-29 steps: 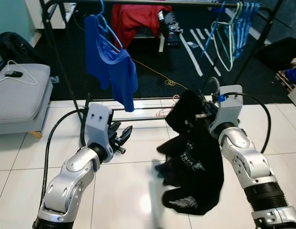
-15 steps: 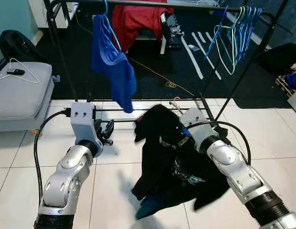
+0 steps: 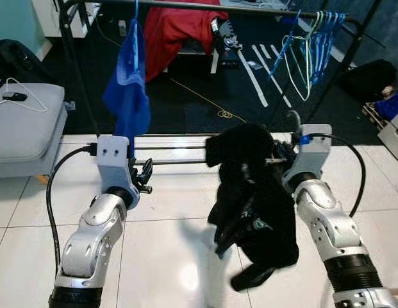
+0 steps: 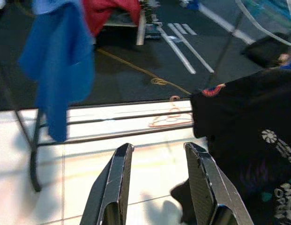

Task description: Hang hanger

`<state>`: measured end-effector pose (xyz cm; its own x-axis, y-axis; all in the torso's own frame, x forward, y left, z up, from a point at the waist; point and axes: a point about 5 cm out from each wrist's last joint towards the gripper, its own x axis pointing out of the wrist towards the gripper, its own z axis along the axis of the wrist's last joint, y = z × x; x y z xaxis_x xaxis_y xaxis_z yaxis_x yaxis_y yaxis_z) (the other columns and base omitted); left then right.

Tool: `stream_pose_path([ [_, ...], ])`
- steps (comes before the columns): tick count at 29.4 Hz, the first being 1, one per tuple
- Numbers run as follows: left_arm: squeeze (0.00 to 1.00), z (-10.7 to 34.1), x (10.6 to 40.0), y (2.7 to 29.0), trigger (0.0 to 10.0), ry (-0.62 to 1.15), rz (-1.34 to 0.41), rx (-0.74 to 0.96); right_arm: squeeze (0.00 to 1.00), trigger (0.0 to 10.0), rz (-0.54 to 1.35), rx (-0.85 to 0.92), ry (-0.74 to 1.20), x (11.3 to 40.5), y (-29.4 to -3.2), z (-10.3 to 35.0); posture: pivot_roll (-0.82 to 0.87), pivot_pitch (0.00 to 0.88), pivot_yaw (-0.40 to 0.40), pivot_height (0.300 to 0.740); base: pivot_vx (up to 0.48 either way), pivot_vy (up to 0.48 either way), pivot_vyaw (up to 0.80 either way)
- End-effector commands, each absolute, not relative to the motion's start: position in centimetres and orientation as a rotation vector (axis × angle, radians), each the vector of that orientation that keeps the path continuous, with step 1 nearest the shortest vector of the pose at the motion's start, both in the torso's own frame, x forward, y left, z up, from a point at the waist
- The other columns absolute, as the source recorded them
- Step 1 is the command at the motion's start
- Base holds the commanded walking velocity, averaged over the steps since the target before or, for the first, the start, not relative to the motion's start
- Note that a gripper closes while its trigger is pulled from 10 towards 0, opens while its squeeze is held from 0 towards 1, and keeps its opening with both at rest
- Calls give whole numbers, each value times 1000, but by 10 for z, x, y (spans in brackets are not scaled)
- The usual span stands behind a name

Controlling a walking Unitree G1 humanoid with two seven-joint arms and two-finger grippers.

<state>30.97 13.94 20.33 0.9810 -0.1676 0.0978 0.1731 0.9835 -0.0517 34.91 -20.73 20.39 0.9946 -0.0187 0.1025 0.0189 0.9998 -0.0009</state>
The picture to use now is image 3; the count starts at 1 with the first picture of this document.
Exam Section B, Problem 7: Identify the black phone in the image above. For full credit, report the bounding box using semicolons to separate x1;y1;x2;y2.
2;92;28;102

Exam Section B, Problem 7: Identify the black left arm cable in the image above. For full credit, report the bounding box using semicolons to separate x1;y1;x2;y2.
46;144;98;277

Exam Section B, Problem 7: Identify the navy shirt with round logo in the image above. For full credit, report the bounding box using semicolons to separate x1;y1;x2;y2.
205;124;300;293

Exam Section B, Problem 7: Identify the grey upholstered ottoman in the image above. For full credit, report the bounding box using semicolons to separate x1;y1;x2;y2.
0;82;68;179

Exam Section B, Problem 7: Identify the blue sports shirt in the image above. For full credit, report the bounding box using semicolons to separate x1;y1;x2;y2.
103;18;151;158

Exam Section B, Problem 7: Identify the white plastic hanger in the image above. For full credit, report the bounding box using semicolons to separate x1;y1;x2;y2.
283;14;321;102

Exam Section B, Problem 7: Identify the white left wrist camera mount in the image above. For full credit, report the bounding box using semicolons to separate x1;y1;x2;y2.
96;135;138;200

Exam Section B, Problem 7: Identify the light blue plastic hanger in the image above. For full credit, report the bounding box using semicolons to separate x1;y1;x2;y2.
131;0;140;68

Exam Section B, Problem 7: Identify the black backpack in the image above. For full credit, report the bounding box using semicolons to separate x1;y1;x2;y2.
0;40;49;84

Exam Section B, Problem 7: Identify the black metal clothes rack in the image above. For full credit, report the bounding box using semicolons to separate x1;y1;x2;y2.
58;0;382;167

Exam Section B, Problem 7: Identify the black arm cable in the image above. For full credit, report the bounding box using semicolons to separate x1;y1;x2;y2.
46;144;98;277
308;133;367;218

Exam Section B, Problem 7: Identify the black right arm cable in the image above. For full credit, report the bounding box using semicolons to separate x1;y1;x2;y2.
308;133;367;218

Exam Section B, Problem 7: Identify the red cloth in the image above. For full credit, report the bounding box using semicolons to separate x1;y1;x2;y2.
144;0;228;83

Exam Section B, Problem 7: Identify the black bundle on carpet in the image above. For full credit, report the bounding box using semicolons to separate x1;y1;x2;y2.
340;59;398;103

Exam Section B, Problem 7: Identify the grey metal hanger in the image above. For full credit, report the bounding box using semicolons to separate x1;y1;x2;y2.
285;109;303;135

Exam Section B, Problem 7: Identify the black metal machine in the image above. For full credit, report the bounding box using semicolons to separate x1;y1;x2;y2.
210;18;243;55

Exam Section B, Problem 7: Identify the long white flat strip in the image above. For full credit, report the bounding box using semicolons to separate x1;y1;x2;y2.
237;50;269;108

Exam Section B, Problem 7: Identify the wooden pallet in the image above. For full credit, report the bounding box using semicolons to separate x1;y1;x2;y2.
362;103;398;139

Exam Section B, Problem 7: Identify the white wire hanger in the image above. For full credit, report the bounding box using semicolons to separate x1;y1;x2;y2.
0;78;49;114

